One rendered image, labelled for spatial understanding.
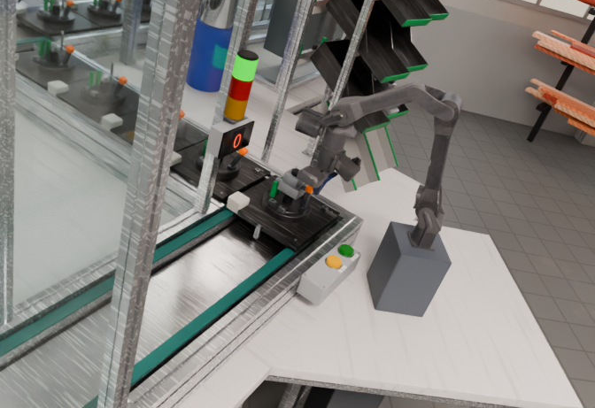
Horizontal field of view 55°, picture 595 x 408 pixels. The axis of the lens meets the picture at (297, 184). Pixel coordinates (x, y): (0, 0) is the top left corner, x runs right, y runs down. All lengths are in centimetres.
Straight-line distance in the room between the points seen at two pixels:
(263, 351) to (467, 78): 466
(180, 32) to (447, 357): 120
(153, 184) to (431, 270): 101
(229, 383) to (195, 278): 27
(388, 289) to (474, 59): 433
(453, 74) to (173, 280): 460
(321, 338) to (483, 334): 49
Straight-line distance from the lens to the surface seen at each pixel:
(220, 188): 162
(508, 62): 583
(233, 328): 125
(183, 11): 54
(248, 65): 130
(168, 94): 57
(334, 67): 168
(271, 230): 152
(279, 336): 140
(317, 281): 142
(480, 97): 588
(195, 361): 118
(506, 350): 170
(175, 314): 131
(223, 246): 151
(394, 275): 150
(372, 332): 151
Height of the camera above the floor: 187
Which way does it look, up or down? 31 degrees down
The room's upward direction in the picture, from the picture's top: 18 degrees clockwise
